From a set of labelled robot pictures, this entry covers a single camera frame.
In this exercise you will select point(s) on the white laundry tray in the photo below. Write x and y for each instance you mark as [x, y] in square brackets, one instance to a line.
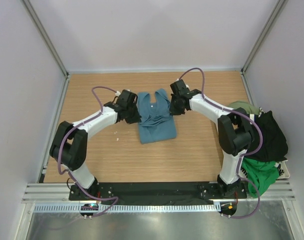
[282, 169]

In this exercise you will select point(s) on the left aluminium frame post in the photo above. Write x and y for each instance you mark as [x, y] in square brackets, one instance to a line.
[43, 33]

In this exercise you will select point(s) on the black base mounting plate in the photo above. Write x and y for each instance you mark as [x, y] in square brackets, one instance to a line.
[165, 193]

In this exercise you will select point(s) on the aluminium frame post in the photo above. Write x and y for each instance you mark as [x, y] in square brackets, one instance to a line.
[278, 8]
[43, 33]

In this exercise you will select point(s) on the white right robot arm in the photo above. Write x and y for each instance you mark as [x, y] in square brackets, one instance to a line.
[235, 132]

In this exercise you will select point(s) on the black garment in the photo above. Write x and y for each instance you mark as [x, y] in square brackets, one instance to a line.
[274, 147]

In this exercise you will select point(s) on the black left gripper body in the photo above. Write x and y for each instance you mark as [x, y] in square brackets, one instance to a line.
[133, 115]

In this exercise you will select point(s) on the blue tank top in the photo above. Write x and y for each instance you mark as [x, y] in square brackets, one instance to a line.
[157, 124]

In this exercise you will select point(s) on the olive green garment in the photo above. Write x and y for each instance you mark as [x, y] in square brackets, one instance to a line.
[249, 108]

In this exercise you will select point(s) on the right aluminium frame post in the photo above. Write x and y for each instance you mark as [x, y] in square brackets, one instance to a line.
[278, 8]

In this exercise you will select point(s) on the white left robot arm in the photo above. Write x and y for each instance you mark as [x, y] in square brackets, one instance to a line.
[69, 146]

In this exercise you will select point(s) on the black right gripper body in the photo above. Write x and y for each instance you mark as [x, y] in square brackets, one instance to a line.
[175, 107]

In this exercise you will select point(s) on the white slotted cable duct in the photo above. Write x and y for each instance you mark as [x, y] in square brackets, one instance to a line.
[97, 208]

